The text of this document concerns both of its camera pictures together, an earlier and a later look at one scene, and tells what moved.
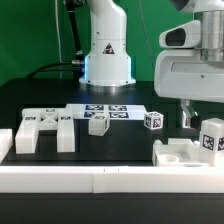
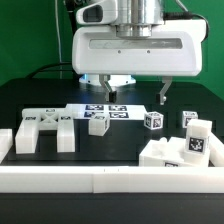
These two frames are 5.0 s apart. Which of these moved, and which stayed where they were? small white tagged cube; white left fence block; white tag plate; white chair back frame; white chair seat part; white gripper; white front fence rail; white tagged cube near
Moved: white chair seat part; white gripper
Stayed: white front fence rail; white left fence block; white tag plate; white chair back frame; white tagged cube near; small white tagged cube
